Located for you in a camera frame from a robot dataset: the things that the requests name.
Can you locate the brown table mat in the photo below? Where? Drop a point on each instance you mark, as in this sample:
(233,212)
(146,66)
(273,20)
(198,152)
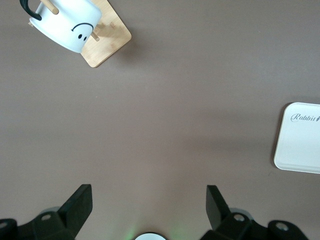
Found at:
(160,112)

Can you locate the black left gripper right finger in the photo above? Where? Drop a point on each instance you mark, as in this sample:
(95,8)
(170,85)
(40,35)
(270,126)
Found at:
(225,225)

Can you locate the white smiley face mug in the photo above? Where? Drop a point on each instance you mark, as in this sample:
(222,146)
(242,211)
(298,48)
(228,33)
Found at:
(65,22)

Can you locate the wooden mug rack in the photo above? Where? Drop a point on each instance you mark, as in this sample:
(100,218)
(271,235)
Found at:
(110,42)

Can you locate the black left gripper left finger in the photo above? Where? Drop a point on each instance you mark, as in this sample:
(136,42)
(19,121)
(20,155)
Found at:
(65,220)

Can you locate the white rabbit print tray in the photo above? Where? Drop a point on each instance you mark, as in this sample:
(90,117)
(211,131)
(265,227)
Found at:
(300,145)

